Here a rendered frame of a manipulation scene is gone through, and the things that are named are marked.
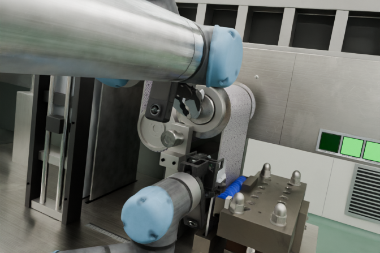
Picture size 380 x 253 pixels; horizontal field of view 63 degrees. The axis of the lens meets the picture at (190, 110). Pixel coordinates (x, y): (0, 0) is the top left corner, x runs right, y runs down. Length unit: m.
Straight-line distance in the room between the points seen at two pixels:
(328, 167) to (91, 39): 3.30
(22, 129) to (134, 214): 0.87
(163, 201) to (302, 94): 0.66
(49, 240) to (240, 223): 0.45
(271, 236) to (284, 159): 2.75
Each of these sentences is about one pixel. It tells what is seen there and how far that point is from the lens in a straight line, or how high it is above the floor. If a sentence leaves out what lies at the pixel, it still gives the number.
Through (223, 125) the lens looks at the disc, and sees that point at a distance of 0.75.
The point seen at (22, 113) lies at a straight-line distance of 1.29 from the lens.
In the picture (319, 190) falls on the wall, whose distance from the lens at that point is 3.51.
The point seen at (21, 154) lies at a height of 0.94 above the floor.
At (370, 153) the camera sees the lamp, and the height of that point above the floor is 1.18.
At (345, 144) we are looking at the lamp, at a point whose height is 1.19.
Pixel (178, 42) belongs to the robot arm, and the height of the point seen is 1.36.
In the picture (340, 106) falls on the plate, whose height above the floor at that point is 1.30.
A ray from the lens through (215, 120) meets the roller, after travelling 0.74.
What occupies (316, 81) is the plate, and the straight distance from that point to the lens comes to 1.03.
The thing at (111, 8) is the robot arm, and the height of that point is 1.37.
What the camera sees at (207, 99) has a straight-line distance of 0.73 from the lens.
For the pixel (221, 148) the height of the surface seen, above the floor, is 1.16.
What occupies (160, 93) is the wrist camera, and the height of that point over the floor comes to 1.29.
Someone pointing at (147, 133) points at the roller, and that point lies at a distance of 0.84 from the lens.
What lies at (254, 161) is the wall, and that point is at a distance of 3.53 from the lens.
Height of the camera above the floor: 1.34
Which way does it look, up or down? 8 degrees down
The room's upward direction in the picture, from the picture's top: 8 degrees clockwise
